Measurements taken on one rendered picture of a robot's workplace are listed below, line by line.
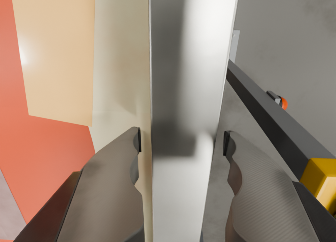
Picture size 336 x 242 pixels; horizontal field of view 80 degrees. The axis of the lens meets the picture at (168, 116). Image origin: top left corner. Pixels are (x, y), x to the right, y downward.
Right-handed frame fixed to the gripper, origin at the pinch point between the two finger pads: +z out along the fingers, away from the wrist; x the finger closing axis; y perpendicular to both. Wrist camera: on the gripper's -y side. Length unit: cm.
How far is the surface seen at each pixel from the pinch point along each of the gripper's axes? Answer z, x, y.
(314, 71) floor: 98, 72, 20
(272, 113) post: 24.1, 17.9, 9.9
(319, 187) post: 2.9, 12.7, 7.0
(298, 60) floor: 98, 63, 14
